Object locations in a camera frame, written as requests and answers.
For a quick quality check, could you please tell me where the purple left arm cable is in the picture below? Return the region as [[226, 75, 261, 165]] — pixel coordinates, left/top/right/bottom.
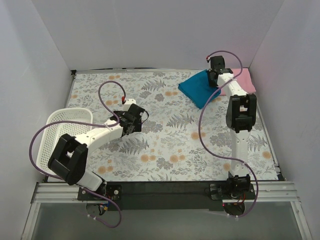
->
[[28, 81, 133, 229]]

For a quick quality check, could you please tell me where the aluminium table frame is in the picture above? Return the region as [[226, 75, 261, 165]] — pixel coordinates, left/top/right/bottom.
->
[[29, 70, 311, 240]]

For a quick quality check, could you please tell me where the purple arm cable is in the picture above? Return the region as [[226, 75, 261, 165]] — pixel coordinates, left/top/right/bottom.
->
[[28, 81, 133, 229], [198, 50, 259, 218]]

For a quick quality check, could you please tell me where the floral patterned table mat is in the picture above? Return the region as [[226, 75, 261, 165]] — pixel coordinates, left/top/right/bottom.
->
[[63, 70, 280, 182]]

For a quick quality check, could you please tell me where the white perforated plastic basket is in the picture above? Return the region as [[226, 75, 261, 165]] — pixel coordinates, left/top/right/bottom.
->
[[36, 107, 94, 182]]

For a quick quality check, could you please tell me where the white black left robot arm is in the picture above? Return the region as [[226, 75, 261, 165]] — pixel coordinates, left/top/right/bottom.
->
[[47, 103, 146, 200]]

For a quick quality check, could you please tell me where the folded pink t shirt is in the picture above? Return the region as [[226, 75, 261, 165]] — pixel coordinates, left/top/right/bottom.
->
[[220, 67, 256, 96]]

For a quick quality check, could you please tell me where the teal blue t shirt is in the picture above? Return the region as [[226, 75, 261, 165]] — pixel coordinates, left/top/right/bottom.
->
[[178, 70, 218, 109]]

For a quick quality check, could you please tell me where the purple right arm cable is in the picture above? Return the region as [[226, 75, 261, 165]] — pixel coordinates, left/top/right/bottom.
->
[[198, 50, 259, 218]]

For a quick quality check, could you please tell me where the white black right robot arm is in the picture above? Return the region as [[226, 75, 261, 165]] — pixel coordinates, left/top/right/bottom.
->
[[207, 55, 257, 199]]

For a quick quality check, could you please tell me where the black front mounting rail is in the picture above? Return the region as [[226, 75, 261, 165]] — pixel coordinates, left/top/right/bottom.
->
[[77, 180, 260, 212]]

